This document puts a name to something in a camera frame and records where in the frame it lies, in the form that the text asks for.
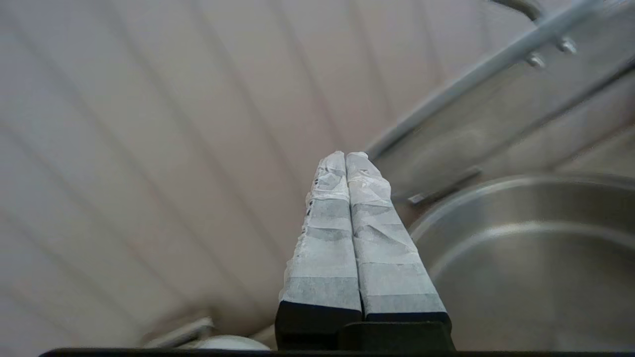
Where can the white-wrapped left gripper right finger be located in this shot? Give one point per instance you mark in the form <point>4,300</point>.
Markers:
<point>387,258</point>

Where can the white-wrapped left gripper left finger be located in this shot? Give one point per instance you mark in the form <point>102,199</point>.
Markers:
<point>322,258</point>

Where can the glass pot lid white rim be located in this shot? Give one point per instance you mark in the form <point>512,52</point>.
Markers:
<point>233,343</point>
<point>496,114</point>

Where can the white cooking pot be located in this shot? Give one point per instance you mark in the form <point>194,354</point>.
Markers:
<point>536,277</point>

